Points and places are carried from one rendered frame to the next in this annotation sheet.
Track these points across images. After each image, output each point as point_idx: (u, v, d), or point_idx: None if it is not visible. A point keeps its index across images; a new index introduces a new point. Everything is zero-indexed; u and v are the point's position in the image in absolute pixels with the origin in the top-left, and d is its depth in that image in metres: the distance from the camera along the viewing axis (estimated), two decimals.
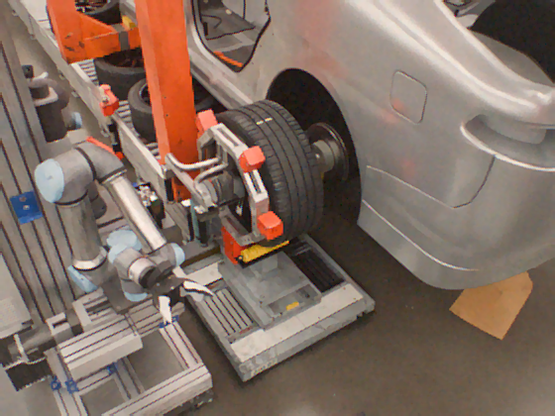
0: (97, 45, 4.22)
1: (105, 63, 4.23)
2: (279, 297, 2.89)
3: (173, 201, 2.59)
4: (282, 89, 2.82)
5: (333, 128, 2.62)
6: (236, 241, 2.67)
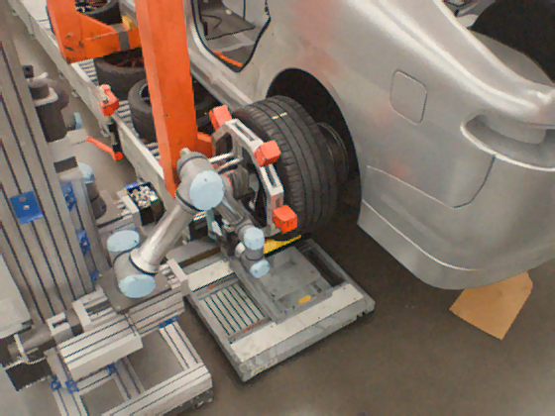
0: (97, 45, 4.22)
1: (105, 63, 4.23)
2: (291, 291, 2.93)
3: None
4: (282, 89, 2.82)
5: (333, 128, 2.62)
6: None
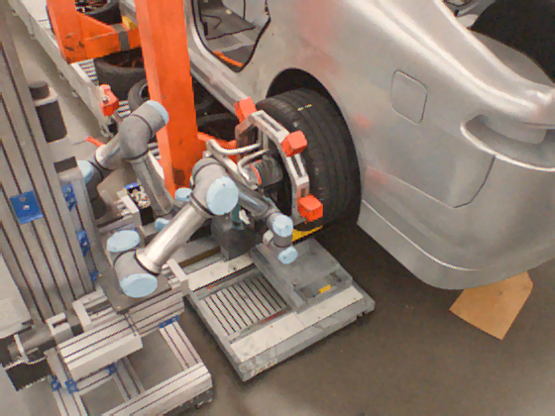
0: (97, 45, 4.22)
1: (105, 63, 4.23)
2: (312, 281, 2.98)
3: None
4: (282, 89, 2.82)
5: None
6: None
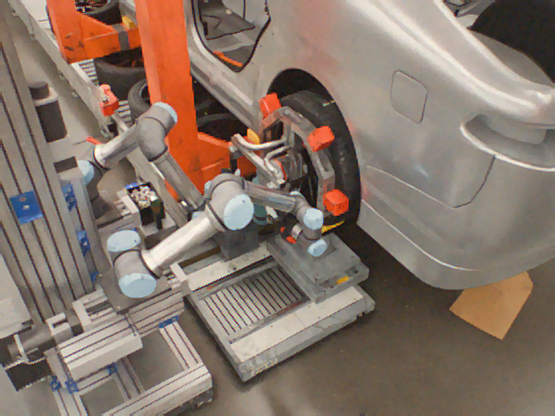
0: (97, 45, 4.22)
1: (105, 63, 4.23)
2: (333, 275, 3.01)
3: None
4: (282, 89, 2.82)
5: None
6: None
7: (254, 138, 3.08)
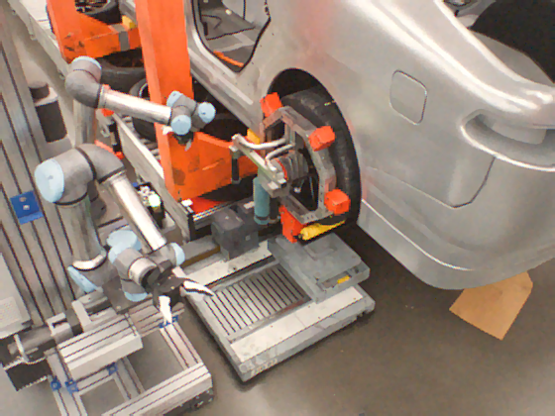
0: (97, 45, 4.22)
1: (105, 63, 4.23)
2: (334, 275, 3.01)
3: (239, 181, 2.71)
4: (282, 89, 2.82)
5: None
6: (296, 219, 2.78)
7: (254, 138, 3.08)
